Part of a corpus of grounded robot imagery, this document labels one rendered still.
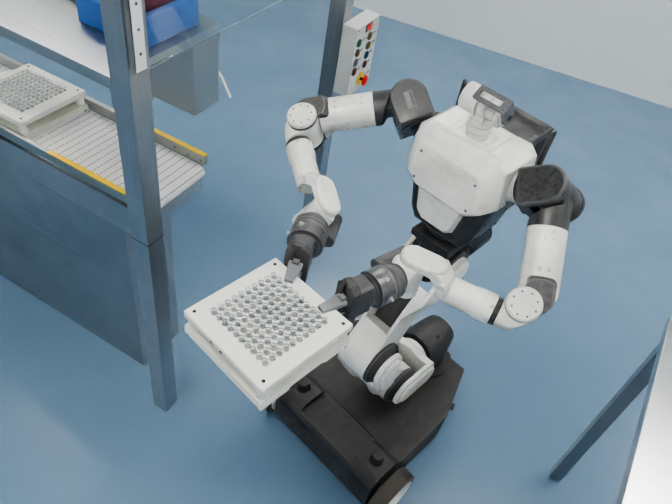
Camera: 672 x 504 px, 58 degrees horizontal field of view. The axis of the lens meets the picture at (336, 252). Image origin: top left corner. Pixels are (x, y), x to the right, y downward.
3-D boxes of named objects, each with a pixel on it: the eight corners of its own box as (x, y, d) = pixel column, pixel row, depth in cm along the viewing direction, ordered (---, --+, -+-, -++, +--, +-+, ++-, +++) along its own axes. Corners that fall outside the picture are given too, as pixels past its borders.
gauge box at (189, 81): (219, 101, 170) (219, 33, 156) (195, 116, 163) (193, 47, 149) (159, 73, 176) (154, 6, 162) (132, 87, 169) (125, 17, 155)
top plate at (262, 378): (183, 316, 122) (182, 310, 120) (275, 263, 136) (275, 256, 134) (261, 397, 111) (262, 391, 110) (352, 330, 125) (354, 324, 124)
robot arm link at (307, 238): (319, 252, 130) (331, 218, 139) (276, 240, 130) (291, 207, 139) (311, 291, 139) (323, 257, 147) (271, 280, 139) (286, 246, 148)
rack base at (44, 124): (88, 109, 194) (87, 102, 192) (25, 143, 178) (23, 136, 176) (33, 82, 200) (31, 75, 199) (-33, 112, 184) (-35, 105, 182)
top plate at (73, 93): (86, 95, 191) (85, 89, 189) (21, 128, 174) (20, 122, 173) (30, 68, 197) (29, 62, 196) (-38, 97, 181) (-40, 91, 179)
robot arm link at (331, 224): (306, 212, 139) (318, 184, 147) (279, 235, 146) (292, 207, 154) (342, 242, 142) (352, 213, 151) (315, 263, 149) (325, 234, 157)
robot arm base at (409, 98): (380, 117, 167) (412, 91, 167) (409, 152, 165) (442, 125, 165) (376, 98, 152) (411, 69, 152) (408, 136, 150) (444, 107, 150)
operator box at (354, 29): (368, 80, 231) (381, 14, 213) (346, 98, 220) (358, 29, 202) (354, 75, 233) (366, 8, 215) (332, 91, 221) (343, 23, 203)
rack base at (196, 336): (184, 331, 125) (184, 324, 124) (273, 278, 139) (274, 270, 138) (260, 411, 115) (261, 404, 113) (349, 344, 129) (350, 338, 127)
